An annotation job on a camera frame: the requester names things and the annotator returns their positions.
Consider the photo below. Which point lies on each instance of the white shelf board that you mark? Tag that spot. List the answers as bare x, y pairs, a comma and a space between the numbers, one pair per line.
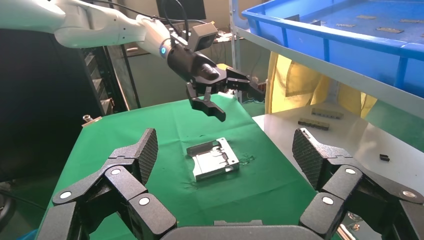
331, 74

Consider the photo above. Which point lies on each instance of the small black plastic piece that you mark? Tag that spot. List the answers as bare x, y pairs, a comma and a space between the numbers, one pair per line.
384, 158

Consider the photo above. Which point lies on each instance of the yellow cloth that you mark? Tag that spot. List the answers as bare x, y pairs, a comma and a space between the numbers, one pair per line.
298, 86

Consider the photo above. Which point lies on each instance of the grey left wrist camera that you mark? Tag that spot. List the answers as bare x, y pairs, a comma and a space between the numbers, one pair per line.
203, 36

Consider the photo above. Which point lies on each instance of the black stand pole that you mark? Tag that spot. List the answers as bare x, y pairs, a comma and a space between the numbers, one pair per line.
130, 76

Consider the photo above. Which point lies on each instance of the green table cloth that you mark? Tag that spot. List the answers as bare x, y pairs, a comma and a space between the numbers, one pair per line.
165, 132

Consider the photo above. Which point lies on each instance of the white computer mouse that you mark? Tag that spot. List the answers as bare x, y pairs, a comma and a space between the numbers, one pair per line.
132, 49

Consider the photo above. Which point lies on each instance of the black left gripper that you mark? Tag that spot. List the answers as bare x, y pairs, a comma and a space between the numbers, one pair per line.
198, 69

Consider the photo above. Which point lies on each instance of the desk with dark top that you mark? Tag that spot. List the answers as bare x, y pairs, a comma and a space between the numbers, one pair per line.
155, 82

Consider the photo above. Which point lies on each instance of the blue plastic bin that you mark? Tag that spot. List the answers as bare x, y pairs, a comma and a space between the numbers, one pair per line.
348, 49

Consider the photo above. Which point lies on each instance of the black round base part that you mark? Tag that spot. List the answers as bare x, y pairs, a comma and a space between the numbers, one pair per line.
5, 208

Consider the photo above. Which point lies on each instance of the black equipment rack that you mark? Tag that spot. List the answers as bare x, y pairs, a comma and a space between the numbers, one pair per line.
99, 86

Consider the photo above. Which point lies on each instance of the beige tape strip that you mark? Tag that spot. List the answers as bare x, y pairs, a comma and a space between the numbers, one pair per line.
389, 30
366, 16
410, 21

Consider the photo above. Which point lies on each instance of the sheet metal bracket curved cutout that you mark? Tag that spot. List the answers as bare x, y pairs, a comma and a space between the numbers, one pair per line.
212, 162

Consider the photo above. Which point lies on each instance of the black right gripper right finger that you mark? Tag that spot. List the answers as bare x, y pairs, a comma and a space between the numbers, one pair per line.
328, 172

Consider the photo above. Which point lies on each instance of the olive grey terminal strip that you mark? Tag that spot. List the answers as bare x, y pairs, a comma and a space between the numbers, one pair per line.
313, 124
326, 114

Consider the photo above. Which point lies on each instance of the black computer monitor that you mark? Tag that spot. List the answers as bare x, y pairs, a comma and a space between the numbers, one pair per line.
195, 10

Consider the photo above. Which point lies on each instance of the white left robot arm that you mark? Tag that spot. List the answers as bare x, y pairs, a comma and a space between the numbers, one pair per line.
82, 26

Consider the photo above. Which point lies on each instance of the white perforated shelf strut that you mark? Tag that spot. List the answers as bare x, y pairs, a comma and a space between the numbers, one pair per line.
236, 39

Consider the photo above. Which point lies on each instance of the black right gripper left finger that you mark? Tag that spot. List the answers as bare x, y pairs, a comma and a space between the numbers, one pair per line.
132, 179

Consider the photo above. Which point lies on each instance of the silver binder clip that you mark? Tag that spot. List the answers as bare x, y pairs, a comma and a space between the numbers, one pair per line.
231, 95
91, 121

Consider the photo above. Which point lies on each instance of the wooden stool black legs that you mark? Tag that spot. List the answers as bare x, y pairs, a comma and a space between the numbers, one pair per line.
222, 66

